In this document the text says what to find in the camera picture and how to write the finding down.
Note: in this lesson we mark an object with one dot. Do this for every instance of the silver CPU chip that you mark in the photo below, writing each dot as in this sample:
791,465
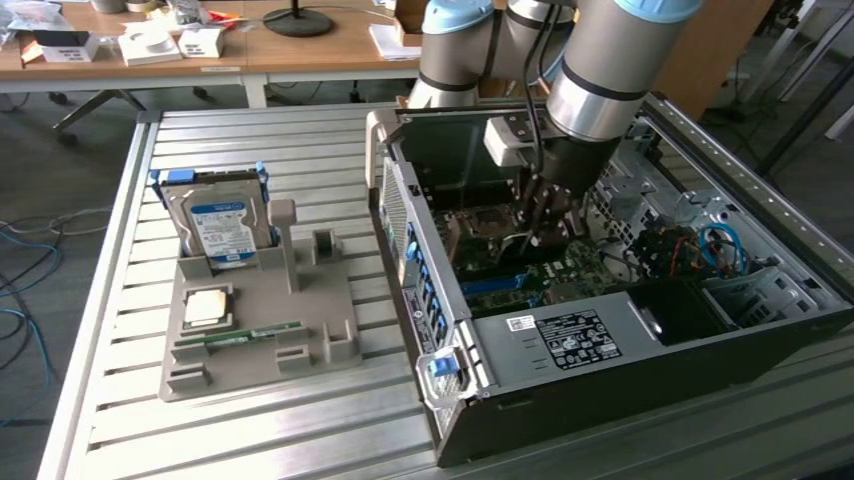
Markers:
206,307

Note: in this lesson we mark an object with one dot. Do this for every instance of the stack of white papers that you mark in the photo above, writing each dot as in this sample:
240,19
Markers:
394,45

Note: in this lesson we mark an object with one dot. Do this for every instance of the metal disk bay cage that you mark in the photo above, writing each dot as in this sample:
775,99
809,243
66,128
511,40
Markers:
627,200

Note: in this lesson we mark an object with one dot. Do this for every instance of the green RAM stick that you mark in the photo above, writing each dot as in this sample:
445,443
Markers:
247,334

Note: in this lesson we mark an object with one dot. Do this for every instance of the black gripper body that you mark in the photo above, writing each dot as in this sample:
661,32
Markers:
577,162

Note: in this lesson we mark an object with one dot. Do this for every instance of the hard disk in blue caddy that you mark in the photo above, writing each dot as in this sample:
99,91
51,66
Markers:
216,225

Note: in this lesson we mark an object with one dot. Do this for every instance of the white box with tape roll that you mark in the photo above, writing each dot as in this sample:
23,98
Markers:
148,47

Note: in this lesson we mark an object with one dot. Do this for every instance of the black Nvidia graphics card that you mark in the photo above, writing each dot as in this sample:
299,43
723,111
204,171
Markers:
497,252

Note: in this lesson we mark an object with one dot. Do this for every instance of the small white cardboard box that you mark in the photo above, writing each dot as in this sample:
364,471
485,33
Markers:
200,44

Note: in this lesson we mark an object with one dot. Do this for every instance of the black round lamp base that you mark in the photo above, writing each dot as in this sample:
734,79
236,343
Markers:
296,22

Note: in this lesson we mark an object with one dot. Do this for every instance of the open black PC case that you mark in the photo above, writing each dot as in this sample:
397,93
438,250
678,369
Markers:
601,400

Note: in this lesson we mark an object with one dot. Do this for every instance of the white box with black lid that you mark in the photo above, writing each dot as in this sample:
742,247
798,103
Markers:
67,47

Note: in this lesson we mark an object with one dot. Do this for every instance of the blue expansion slot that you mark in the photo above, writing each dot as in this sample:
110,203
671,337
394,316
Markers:
494,286

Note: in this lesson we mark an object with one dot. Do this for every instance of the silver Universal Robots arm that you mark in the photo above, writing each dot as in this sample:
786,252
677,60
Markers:
601,75

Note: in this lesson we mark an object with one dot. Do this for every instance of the metal CPU socket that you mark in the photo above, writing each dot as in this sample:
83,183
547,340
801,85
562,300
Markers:
487,217

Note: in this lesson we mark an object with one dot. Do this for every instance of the grey plastic parts rack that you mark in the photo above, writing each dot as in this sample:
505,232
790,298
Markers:
267,300

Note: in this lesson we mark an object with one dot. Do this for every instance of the green Dell motherboard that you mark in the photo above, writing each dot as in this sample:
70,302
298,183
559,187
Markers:
581,260

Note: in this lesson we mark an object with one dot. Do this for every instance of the brown wooden cabinet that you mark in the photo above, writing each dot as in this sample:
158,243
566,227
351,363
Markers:
707,60

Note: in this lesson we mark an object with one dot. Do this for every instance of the brown cardboard box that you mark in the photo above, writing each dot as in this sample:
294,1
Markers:
409,17

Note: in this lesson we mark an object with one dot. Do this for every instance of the wooden office desk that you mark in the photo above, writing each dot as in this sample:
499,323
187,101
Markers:
300,55

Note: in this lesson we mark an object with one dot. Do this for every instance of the grey power supply unit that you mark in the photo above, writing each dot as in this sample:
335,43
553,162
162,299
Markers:
521,350

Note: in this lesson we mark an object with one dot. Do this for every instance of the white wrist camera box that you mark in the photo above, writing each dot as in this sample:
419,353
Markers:
503,142

